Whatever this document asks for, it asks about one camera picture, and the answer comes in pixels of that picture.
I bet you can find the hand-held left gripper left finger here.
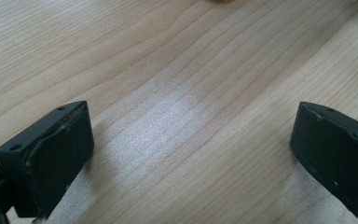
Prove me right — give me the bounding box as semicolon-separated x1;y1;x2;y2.
0;100;95;220

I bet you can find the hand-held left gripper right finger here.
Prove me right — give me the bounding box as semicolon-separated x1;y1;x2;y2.
289;101;358;218

